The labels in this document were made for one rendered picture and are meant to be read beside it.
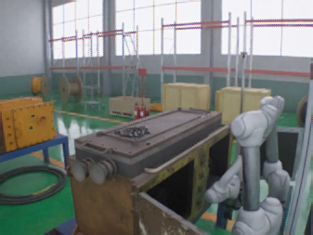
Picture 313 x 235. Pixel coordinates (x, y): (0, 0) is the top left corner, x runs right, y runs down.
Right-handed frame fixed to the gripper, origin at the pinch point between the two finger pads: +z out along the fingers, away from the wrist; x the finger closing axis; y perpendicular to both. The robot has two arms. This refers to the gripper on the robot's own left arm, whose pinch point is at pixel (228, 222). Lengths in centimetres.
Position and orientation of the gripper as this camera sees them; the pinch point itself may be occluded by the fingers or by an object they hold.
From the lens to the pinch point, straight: 197.6
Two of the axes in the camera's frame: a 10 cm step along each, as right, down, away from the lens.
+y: -8.4, -1.2, 5.3
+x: -5.5, 1.8, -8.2
